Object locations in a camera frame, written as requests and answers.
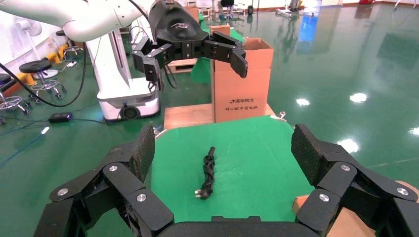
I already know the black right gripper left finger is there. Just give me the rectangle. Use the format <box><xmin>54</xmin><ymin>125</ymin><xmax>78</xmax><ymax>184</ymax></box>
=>
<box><xmin>33</xmin><ymin>124</ymin><xmax>175</xmax><ymax>237</ymax></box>

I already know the tall printed cardboard box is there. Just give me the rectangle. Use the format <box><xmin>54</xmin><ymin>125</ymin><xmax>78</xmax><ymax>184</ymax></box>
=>
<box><xmin>211</xmin><ymin>38</ymin><xmax>274</xmax><ymax>123</ymax></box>

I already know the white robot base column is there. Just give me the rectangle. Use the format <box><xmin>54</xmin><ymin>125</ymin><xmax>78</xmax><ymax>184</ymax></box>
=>
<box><xmin>85</xmin><ymin>19</ymin><xmax>161</xmax><ymax>122</ymax></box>

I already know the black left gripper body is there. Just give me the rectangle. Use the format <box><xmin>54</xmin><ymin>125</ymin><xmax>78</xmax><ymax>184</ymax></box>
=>
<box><xmin>148</xmin><ymin>0</ymin><xmax>212</xmax><ymax>62</ymax></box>

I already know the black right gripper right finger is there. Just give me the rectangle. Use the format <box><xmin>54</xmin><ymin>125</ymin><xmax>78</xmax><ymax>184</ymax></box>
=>
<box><xmin>291</xmin><ymin>123</ymin><xmax>419</xmax><ymax>237</ymax></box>

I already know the black hanging arm cable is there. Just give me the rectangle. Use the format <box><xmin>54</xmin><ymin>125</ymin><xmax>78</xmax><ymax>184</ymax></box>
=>
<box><xmin>0</xmin><ymin>41</ymin><xmax>87</xmax><ymax>109</ymax></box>

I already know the yellow floor barrier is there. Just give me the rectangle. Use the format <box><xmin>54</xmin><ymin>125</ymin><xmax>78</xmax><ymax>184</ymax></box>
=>
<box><xmin>42</xmin><ymin>43</ymin><xmax>70</xmax><ymax>65</ymax></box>

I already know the flat open cardboard box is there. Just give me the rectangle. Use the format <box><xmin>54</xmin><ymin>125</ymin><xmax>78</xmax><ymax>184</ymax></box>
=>
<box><xmin>292</xmin><ymin>180</ymin><xmax>419</xmax><ymax>237</ymax></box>

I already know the black left camera cable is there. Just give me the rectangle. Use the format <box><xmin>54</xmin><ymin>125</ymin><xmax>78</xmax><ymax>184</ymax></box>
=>
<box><xmin>127</xmin><ymin>0</ymin><xmax>150</xmax><ymax>20</ymax></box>

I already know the blue cable with white plug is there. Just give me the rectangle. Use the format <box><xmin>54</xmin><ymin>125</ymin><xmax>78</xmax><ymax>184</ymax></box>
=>
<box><xmin>0</xmin><ymin>126</ymin><xmax>50</xmax><ymax>167</ymax></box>

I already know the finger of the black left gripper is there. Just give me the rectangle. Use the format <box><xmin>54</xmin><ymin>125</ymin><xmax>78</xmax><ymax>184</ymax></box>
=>
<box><xmin>131</xmin><ymin>36</ymin><xmax>174</xmax><ymax>82</ymax></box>
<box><xmin>201</xmin><ymin>31</ymin><xmax>249</xmax><ymax>79</ymax></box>

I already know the small plain cardboard box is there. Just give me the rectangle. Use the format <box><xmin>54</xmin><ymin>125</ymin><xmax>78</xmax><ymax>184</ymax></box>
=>
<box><xmin>183</xmin><ymin>5</ymin><xmax>200</xmax><ymax>22</ymax></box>
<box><xmin>209</xmin><ymin>24</ymin><xmax>231</xmax><ymax>37</ymax></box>

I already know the black power cable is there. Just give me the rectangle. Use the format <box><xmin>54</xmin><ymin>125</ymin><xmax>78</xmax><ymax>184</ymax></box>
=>
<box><xmin>195</xmin><ymin>146</ymin><xmax>217</xmax><ymax>200</ymax></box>

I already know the white pedestal fan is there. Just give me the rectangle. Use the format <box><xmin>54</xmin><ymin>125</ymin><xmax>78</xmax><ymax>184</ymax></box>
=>
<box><xmin>14</xmin><ymin>18</ymin><xmax>60</xmax><ymax>80</ymax></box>

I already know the wooden crate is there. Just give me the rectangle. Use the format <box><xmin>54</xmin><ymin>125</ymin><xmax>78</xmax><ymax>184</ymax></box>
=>
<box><xmin>165</xmin><ymin>58</ymin><xmax>199</xmax><ymax>74</ymax></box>

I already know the black round stool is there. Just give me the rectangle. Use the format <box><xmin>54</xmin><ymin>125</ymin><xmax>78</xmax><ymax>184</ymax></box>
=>
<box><xmin>18</xmin><ymin>60</ymin><xmax>68</xmax><ymax>102</ymax></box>
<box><xmin>0</xmin><ymin>73</ymin><xmax>32</xmax><ymax>116</ymax></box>
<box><xmin>55</xmin><ymin>30</ymin><xmax>84</xmax><ymax>61</ymax></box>

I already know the black power adapter brick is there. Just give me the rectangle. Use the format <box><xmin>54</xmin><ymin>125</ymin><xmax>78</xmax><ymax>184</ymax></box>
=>
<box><xmin>48</xmin><ymin>112</ymin><xmax>73</xmax><ymax>124</ymax></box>

